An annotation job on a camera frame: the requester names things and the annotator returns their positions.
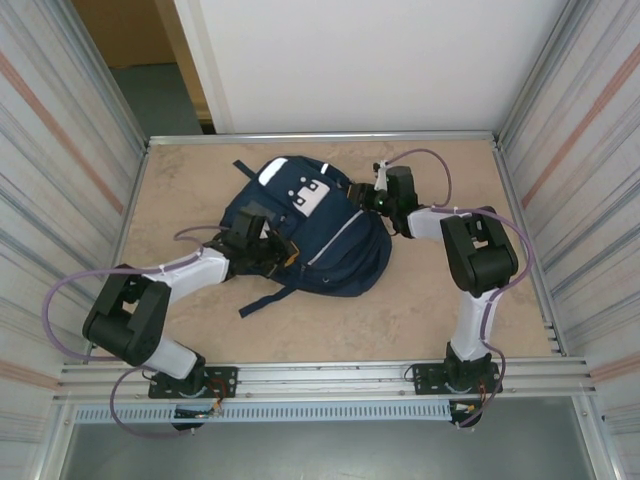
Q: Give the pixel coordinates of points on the navy blue backpack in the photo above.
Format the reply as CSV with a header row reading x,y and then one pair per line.
x,y
350,250

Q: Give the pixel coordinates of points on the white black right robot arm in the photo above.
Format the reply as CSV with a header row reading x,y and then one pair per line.
x,y
480,250

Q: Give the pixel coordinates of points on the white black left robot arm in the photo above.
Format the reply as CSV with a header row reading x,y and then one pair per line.
x,y
195,272

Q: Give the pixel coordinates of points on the aluminium table edge rail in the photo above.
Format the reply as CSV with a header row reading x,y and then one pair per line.
x,y
250,137

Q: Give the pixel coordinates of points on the aluminium table side rail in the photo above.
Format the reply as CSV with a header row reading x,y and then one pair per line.
x,y
138,175
505,175

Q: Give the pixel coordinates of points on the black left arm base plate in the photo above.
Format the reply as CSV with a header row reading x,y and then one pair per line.
x,y
225,382

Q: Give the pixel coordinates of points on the wide aluminium mounting rail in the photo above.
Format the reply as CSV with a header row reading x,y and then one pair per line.
x,y
325,385

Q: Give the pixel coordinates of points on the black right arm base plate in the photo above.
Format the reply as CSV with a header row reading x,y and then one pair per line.
x,y
425,380

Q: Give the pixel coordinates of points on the white door frame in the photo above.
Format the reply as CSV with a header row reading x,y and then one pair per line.
x,y
202,60

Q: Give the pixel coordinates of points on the aluminium corner post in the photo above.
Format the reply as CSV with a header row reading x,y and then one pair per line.
x,y
540,67
100,67

